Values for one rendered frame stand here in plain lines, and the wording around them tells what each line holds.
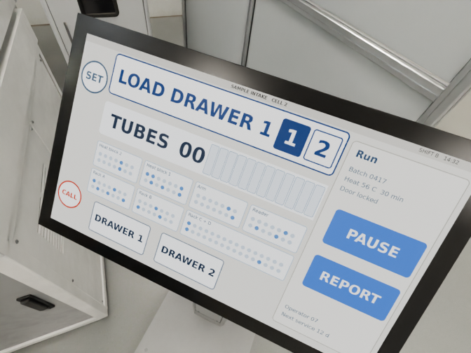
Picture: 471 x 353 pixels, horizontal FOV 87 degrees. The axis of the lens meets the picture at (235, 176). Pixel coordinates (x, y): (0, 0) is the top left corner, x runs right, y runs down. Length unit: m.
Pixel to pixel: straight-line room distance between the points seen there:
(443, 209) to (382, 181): 0.06
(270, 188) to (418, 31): 0.71
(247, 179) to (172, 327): 1.08
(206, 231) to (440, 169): 0.27
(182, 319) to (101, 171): 1.02
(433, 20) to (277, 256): 0.74
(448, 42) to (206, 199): 0.74
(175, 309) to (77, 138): 1.04
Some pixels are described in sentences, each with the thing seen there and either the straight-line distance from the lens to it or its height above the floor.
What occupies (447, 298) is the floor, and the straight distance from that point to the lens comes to 1.91.
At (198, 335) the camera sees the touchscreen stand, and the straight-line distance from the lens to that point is 1.31.
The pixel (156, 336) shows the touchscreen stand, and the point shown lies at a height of 0.04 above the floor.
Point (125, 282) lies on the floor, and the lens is 1.44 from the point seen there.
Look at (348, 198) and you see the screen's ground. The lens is 0.30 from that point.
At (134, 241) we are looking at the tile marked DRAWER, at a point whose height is 1.00.
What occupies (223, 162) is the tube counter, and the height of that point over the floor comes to 1.11.
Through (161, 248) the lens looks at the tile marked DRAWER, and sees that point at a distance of 0.37.
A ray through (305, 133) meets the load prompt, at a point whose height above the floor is 1.16.
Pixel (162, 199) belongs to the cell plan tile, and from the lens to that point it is 0.34.
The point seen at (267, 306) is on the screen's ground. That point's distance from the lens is 0.36.
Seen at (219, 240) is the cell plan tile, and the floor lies 1.04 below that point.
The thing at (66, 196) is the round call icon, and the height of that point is 1.01.
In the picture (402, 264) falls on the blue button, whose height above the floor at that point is 1.09.
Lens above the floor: 1.34
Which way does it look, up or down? 51 degrees down
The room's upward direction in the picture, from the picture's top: 10 degrees clockwise
